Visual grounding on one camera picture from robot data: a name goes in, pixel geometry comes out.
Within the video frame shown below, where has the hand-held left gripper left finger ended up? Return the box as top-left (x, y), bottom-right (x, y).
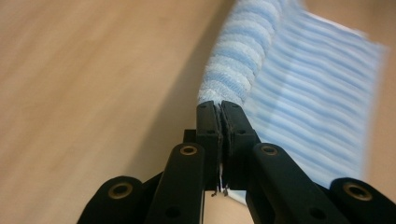
top-left (195, 100), bottom-right (224, 191)

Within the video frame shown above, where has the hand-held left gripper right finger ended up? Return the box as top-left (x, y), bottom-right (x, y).
top-left (221, 100), bottom-right (262, 191)

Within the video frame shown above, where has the blue white striped towel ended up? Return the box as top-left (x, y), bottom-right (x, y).
top-left (197, 0), bottom-right (390, 205)

